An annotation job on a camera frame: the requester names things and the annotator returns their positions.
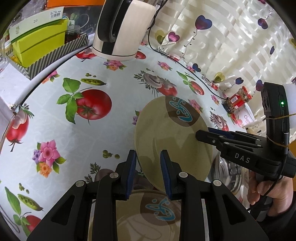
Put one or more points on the white electric kettle black handle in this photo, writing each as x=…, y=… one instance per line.
x=120, y=29

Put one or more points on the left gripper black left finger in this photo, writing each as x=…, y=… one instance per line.
x=69, y=218

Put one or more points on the orange box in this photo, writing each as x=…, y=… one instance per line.
x=57, y=3

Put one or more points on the beige plate blue motif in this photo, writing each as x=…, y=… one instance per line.
x=148, y=215
x=170, y=123

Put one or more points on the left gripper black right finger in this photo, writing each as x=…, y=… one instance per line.
x=208, y=210

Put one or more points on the red lid sauce jar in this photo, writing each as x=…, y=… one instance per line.
x=233, y=103

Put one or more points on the stainless steel bowl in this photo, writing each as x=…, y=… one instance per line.
x=232, y=176

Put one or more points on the cream heart pattern curtain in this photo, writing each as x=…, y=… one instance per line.
x=228, y=40

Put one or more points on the fruit pattern tablecloth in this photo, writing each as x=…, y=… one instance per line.
x=83, y=124

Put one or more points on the white green flat box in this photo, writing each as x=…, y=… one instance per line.
x=42, y=18

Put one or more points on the person's right hand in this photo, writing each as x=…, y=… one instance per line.
x=282, y=193

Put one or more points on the striped black white tray box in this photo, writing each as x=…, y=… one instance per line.
x=38, y=66

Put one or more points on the white yogurt cup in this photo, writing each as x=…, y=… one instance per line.
x=245, y=116

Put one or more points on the lime green box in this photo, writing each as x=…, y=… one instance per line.
x=35, y=44

